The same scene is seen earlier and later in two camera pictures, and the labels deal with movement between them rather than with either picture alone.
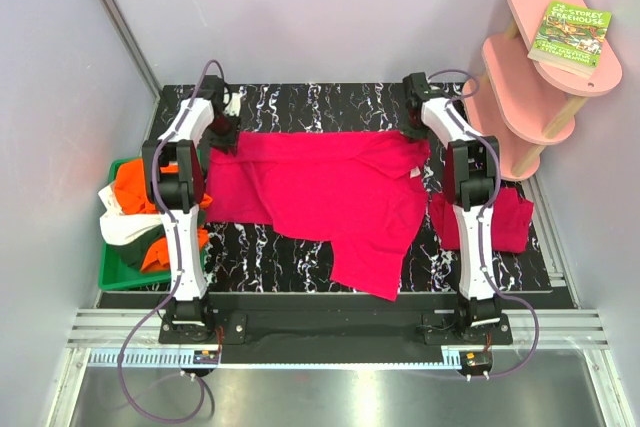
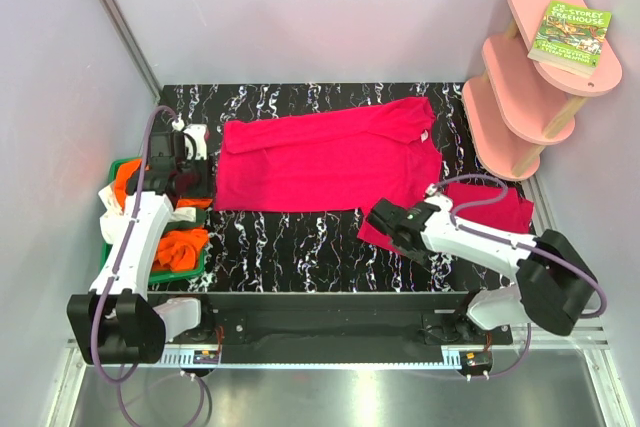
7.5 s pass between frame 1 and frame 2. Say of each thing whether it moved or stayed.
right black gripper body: moved
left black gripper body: moved
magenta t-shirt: moved
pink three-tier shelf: stayed
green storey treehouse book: stayed
